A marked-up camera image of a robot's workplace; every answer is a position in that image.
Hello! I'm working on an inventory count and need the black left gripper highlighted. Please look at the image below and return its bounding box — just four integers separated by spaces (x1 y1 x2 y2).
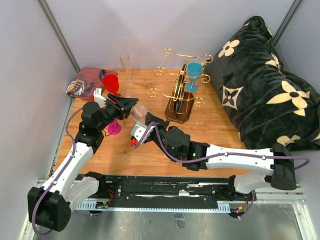
97 93 140 132

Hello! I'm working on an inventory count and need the clear round wine glass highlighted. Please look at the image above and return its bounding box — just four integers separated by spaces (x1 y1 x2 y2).
121 89 149 124

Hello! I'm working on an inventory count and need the red wine glass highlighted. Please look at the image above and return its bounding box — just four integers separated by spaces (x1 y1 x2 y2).
102 74 122 97

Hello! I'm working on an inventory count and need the pink wine glass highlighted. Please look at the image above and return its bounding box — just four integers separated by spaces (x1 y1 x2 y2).
107 119 122 135

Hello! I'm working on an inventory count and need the gold wire glass rack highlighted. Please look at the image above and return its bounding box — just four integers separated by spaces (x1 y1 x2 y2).
148 48 214 124

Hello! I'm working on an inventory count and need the maroon printed t-shirt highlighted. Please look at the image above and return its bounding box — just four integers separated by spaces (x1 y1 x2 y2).
65 67 118 101

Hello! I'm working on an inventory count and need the clear champagne flute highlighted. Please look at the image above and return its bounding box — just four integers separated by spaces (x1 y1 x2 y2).
119 52 135 85

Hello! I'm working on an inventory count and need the blue wine glass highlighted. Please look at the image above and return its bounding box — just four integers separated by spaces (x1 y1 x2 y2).
185 62 203 93

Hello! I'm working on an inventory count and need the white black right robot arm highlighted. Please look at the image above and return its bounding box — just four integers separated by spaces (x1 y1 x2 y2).
145 112 297 200

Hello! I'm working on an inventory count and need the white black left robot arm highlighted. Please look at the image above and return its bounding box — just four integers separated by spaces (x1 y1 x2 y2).
27 93 139 236

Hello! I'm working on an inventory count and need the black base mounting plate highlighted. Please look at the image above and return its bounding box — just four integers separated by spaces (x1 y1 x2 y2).
77 175 257 214

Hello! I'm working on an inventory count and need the black floral blanket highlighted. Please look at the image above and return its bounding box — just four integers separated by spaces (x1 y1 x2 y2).
204 16 320 151

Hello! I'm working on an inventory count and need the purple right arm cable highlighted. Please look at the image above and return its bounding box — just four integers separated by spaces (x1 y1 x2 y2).
132 123 311 221

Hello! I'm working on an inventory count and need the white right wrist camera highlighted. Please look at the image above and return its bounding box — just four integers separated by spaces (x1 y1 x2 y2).
130 121 155 142

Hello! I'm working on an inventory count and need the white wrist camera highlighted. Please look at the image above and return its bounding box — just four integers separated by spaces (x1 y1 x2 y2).
130 121 155 142
93 88 107 108

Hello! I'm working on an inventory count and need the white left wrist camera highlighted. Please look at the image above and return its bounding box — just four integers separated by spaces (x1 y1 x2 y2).
93 88 107 108

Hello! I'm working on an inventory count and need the aluminium frame rail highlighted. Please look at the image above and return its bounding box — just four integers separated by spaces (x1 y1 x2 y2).
37 0 81 73

